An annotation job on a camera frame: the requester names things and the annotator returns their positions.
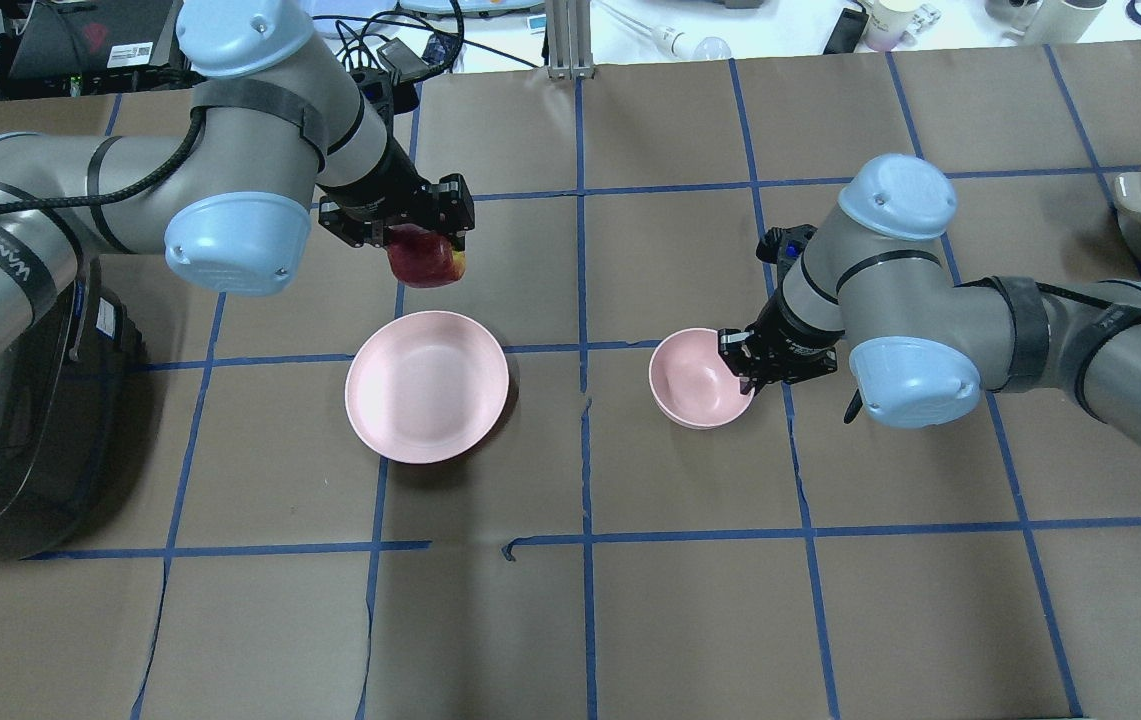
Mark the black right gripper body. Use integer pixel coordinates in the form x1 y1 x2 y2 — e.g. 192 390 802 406
718 323 837 393

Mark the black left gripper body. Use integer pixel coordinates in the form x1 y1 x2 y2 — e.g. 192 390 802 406
318 173 477 250

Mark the pink bowl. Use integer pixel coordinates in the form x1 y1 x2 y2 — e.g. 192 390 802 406
648 327 754 430

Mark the red yellow apple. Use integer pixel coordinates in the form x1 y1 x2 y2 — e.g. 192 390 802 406
385 224 468 290

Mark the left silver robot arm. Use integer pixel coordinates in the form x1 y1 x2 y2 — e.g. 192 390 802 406
0 1 475 354

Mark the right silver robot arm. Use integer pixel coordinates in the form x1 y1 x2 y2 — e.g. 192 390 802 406
717 154 1141 447

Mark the pink plate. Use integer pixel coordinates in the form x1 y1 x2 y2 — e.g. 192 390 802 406
343 310 510 464

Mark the light bulb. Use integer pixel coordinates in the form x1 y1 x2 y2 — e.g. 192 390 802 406
649 26 733 60

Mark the white purple cup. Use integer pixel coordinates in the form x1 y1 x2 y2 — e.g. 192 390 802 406
863 0 923 52

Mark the white mug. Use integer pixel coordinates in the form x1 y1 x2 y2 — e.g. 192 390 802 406
1018 0 1108 46

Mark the black rice cooker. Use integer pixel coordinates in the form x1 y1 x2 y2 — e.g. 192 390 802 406
0 262 141 563

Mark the aluminium frame post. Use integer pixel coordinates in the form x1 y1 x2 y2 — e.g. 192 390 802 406
544 0 596 81

